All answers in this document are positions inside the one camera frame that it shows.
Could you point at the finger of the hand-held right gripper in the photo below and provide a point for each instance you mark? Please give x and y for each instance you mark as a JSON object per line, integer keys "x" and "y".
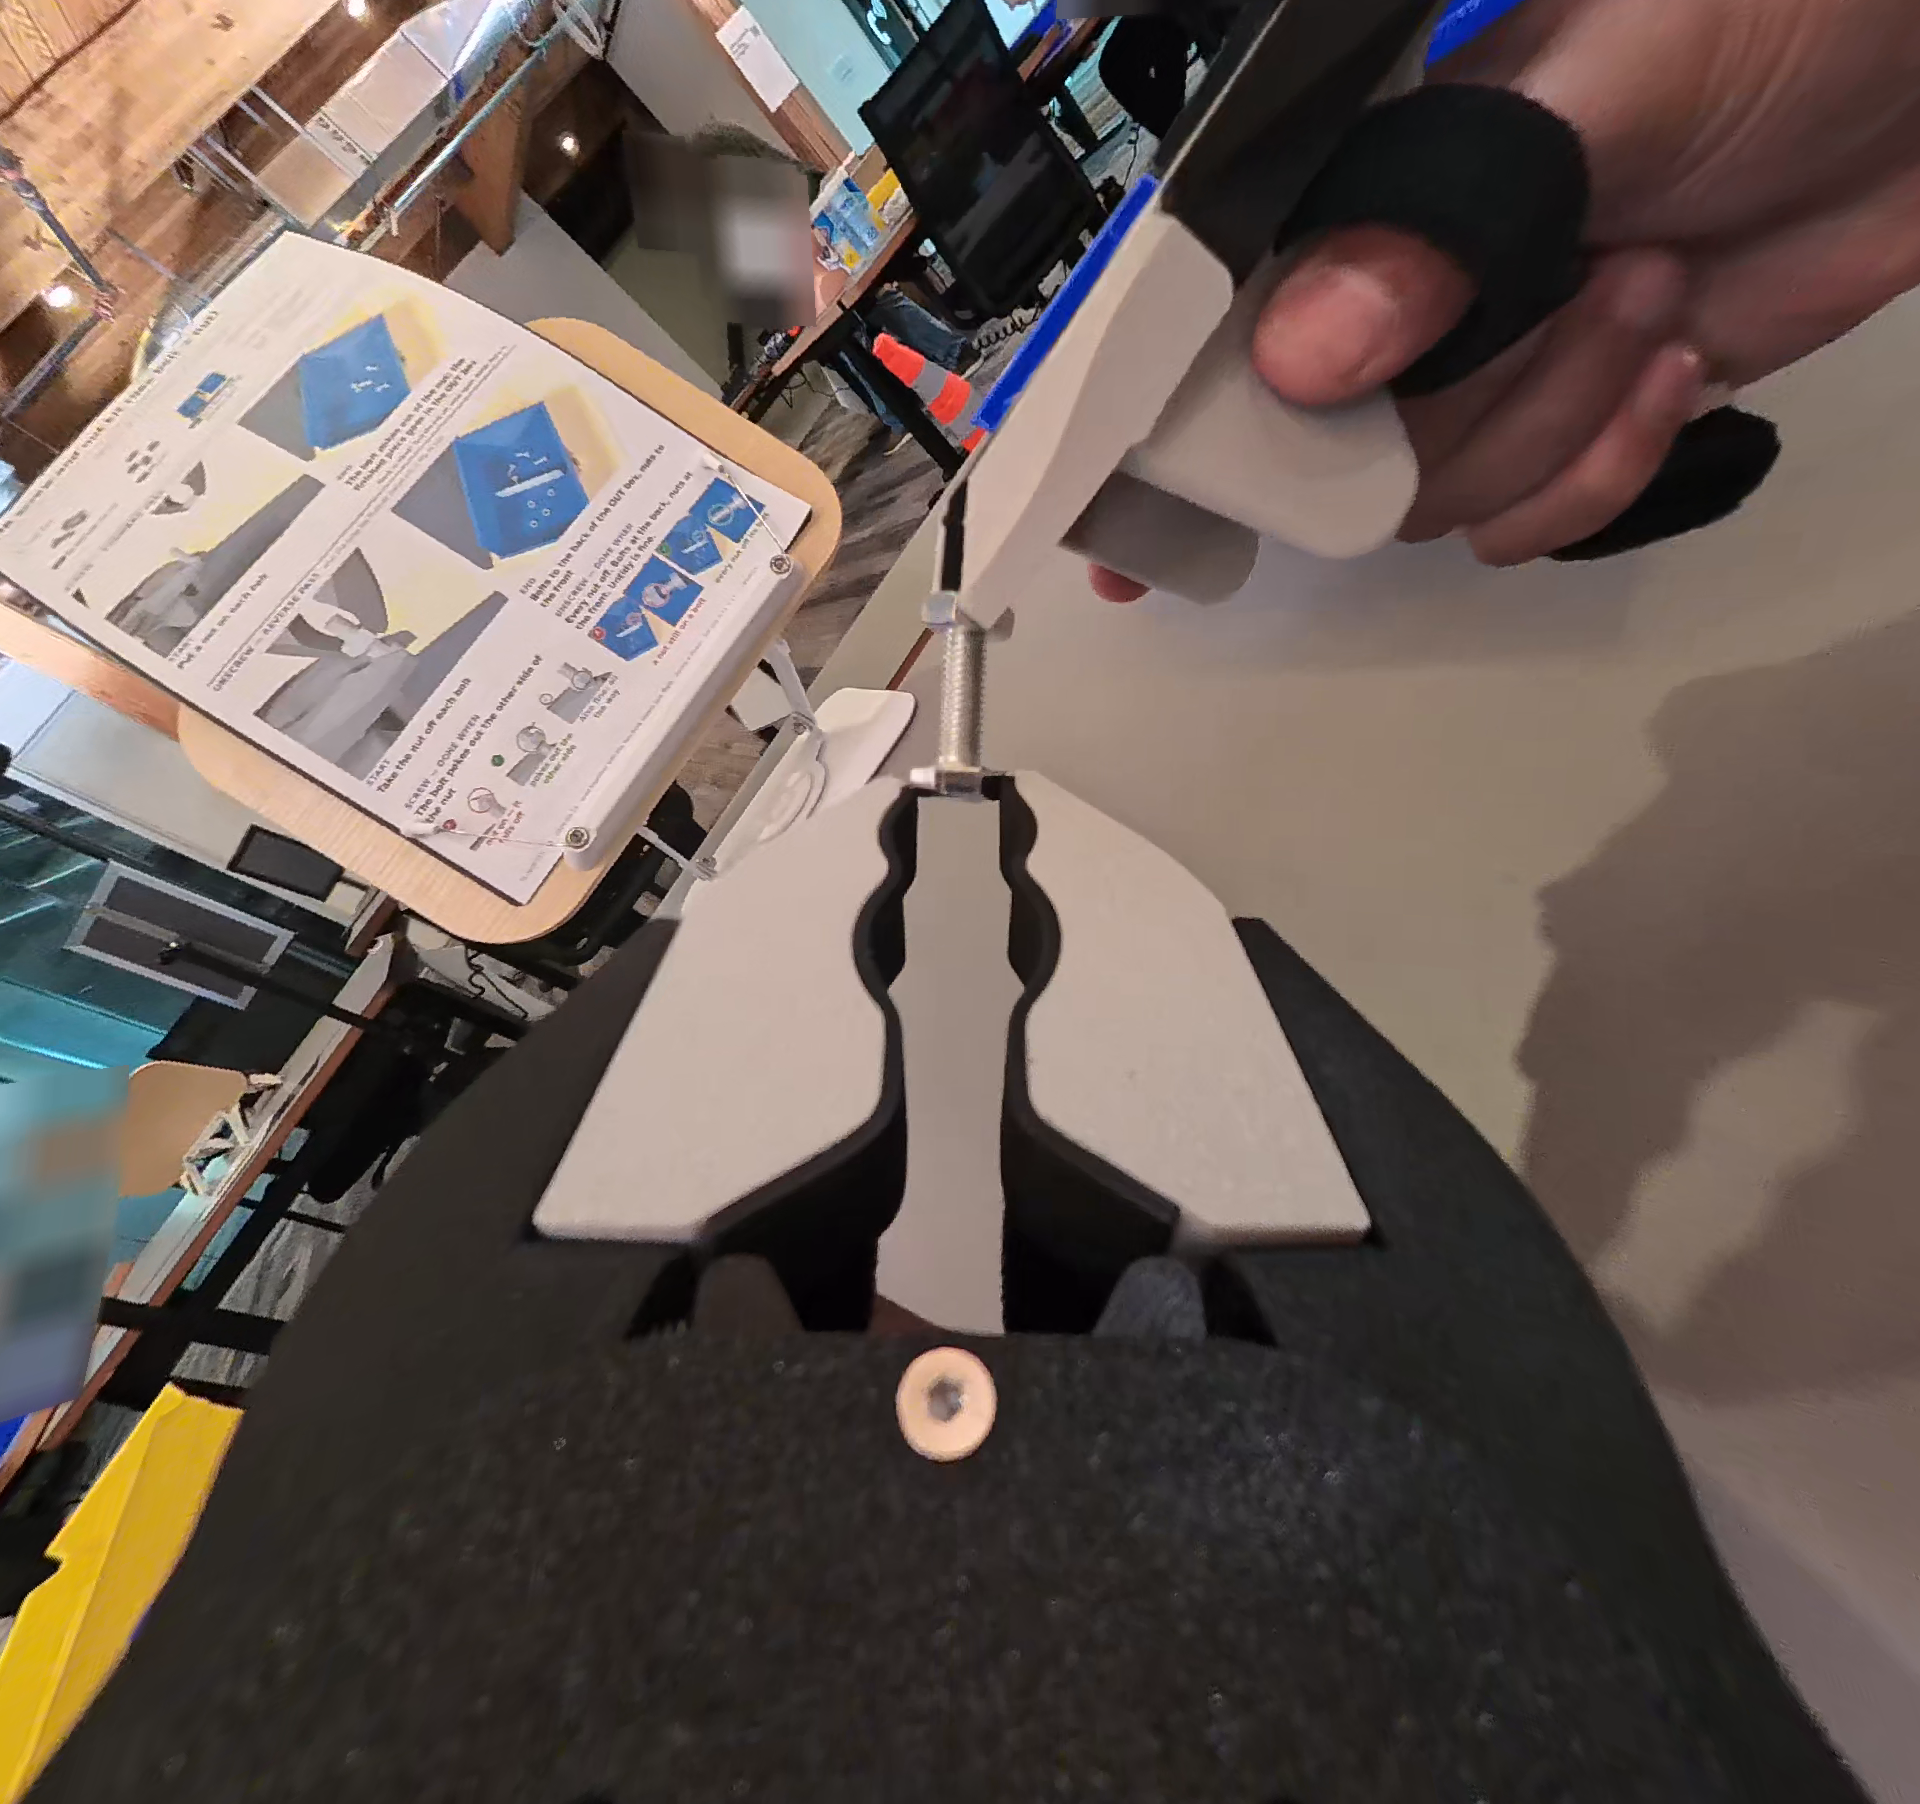
{"x": 1110, "y": 395}

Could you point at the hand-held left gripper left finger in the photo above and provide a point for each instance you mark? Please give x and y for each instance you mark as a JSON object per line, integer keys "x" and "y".
{"x": 720, "y": 1053}

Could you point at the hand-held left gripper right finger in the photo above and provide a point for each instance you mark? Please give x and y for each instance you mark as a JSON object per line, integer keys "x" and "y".
{"x": 1185, "y": 1053}

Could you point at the blue plastic bin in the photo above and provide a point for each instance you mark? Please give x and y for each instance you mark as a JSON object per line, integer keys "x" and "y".
{"x": 1002, "y": 401}

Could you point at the silver hex nut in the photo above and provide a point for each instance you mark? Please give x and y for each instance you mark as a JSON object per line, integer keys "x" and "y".
{"x": 942, "y": 614}

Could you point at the silver hex bolt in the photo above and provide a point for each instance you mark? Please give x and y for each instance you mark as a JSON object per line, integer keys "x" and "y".
{"x": 960, "y": 701}

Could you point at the person's right hand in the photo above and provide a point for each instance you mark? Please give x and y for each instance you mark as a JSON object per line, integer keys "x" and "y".
{"x": 1769, "y": 109}

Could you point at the orange traffic cone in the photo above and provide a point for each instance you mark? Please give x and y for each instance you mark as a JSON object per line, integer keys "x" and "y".
{"x": 930, "y": 385}

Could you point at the black mesh office chair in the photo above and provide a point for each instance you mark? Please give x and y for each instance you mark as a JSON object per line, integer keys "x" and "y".
{"x": 976, "y": 154}

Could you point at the printed instruction sheet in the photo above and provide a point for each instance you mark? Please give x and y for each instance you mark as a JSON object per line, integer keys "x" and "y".
{"x": 377, "y": 558}

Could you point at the yellow plastic bin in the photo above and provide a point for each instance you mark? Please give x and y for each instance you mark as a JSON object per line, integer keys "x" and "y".
{"x": 91, "y": 1609}

